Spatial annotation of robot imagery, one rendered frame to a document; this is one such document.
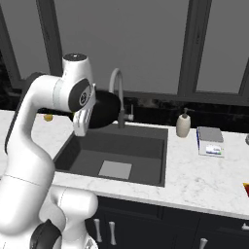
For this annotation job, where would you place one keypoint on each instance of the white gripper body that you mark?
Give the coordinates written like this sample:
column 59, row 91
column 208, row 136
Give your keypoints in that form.
column 82, row 122

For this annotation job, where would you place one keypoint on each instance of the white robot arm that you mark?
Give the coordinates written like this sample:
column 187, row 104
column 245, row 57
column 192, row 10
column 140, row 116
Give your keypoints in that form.
column 29, row 168

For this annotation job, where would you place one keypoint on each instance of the black bowl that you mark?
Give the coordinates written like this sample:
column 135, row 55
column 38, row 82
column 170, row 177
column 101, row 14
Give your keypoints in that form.
column 105, row 108

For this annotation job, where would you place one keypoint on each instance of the dark grey sink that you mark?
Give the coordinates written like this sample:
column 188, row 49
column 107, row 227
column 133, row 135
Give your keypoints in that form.
column 129, row 146

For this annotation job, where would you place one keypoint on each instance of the dark cupboard door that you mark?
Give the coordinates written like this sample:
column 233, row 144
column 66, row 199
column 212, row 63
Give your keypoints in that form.
column 139, row 233
column 104, row 233
column 227, row 242

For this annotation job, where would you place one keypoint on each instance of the small yellow fruit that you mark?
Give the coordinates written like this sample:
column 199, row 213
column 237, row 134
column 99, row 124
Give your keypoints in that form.
column 48, row 117

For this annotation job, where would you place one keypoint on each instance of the grey curved tap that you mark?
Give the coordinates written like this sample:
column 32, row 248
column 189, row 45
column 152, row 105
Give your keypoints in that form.
column 120, row 94

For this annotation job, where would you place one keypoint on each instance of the beige soap dispenser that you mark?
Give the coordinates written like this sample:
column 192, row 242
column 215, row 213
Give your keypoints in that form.
column 183, row 126

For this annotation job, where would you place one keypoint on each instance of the white kitchen scale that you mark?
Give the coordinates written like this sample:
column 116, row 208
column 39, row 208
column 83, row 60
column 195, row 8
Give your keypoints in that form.
column 210, row 141

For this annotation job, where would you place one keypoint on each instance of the dark framed window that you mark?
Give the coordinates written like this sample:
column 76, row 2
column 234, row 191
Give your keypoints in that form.
column 191, row 48

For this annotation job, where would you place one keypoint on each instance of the small grey object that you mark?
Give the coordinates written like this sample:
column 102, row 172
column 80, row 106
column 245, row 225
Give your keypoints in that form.
column 247, row 139

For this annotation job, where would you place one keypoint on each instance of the dark drawer front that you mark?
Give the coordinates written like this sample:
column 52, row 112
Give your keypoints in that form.
column 220, row 225

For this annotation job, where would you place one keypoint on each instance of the red and yellow object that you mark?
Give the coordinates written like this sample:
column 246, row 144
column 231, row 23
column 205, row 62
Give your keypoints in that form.
column 247, row 189

